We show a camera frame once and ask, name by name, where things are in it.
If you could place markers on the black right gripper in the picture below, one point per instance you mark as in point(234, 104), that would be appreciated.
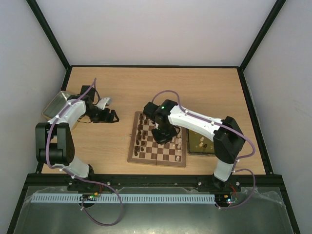
point(163, 136)

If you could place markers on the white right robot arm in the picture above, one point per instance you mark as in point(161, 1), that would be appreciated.
point(225, 134)

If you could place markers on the silver metal tray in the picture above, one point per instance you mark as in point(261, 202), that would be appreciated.
point(56, 105)

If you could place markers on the wooden chess board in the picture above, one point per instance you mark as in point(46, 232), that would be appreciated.
point(149, 152)

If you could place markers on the black frame rail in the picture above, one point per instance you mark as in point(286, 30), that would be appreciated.
point(202, 183)

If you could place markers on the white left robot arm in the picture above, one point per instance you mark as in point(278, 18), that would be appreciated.
point(54, 142)

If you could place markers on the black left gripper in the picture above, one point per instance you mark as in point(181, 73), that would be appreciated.
point(104, 119)

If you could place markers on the gold metal tin tray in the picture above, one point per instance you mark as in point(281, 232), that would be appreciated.
point(193, 141)

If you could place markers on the white slotted cable duct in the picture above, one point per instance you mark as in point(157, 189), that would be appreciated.
point(124, 198)

